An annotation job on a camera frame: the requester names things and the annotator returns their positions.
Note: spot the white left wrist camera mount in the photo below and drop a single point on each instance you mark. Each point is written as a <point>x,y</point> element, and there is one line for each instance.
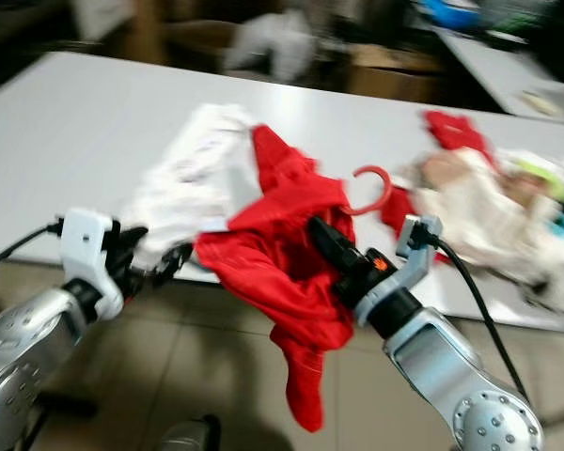
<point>86,246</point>

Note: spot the white garment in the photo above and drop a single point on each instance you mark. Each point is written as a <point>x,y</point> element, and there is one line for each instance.
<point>188,178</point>

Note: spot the red garment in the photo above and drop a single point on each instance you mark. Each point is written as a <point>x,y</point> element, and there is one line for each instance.
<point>282,272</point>

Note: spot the lime green cloth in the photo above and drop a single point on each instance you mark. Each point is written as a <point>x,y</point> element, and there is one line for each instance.
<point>543,169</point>

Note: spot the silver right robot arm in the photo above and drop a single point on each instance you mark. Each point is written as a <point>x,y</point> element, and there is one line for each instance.
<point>446,371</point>

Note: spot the small red cloth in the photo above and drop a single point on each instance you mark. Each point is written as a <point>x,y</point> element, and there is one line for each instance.
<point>456,132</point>

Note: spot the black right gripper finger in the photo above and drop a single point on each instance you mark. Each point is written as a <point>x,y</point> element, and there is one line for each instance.
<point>327,237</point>

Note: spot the red plastic hanger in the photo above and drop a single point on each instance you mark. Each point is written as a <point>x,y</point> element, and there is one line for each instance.
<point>382,183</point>

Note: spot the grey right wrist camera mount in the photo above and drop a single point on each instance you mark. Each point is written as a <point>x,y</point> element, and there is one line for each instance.
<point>414,235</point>

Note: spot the blue container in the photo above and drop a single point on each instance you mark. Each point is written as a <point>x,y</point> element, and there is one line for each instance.
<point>449,12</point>

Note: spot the silver robot leg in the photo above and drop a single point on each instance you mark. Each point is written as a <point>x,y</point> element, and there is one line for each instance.
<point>190,437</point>

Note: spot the white plastic bag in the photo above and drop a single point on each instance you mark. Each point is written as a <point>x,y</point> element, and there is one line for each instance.
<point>268,42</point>

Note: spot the brown cardboard box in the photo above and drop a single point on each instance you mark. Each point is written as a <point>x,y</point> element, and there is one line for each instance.
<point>395,70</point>

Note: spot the beige garment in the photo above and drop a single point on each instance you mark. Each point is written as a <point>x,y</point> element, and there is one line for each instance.
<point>479,211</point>

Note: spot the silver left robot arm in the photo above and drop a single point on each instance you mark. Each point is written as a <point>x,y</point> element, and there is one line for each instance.
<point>28,362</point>

